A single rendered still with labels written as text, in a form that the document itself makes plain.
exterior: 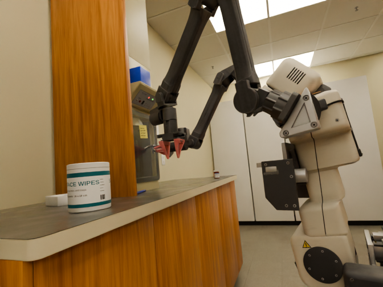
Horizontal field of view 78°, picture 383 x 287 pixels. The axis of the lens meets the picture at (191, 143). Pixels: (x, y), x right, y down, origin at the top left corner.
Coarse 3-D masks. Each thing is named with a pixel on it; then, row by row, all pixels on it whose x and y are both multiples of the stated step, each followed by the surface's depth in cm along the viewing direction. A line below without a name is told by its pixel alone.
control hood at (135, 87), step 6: (132, 84) 121; (138, 84) 120; (144, 84) 123; (132, 90) 121; (138, 90) 122; (144, 90) 126; (150, 90) 130; (156, 90) 135; (132, 96) 122; (138, 108) 134; (144, 108) 137
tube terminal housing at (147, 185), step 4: (132, 60) 136; (132, 64) 136; (136, 64) 140; (140, 64) 144; (144, 68) 148; (132, 108) 130; (136, 108) 134; (144, 112) 142; (140, 184) 129; (144, 184) 132; (148, 184) 136; (152, 184) 140; (156, 184) 144; (140, 188) 128; (144, 188) 132; (148, 188) 136; (152, 188) 140
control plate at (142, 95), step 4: (140, 92) 124; (144, 92) 127; (136, 96) 124; (140, 96) 127; (144, 96) 129; (148, 96) 132; (152, 96) 135; (144, 100) 132; (148, 100) 134; (152, 100) 137; (136, 104) 128; (140, 104) 131; (144, 104) 134; (152, 104) 140; (148, 108) 140
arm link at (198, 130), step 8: (216, 80) 123; (216, 88) 125; (224, 88) 126; (216, 96) 125; (208, 104) 126; (216, 104) 126; (208, 112) 125; (200, 120) 127; (208, 120) 126; (200, 128) 126; (192, 136) 126; (200, 136) 126; (200, 144) 129
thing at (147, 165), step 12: (144, 120) 138; (156, 132) 149; (144, 144) 135; (156, 144) 147; (144, 156) 133; (156, 156) 146; (144, 168) 132; (156, 168) 144; (144, 180) 130; (156, 180) 142
